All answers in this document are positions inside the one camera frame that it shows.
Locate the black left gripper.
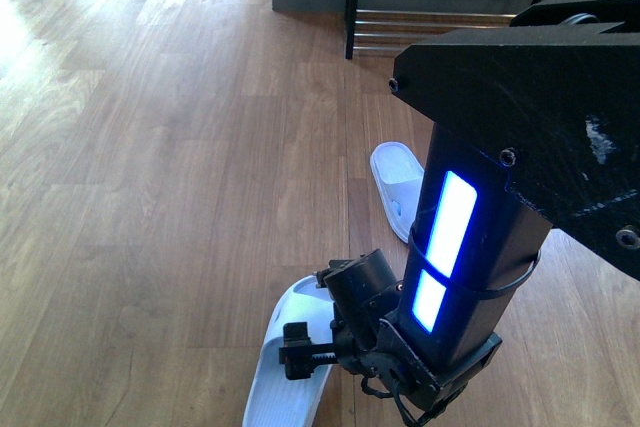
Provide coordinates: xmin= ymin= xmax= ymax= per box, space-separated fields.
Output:
xmin=279 ymin=250 xmax=502 ymax=415

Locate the light blue slide sandal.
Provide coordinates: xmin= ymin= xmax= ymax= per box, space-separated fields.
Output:
xmin=242 ymin=275 xmax=337 ymax=427
xmin=370 ymin=141 xmax=424 ymax=243

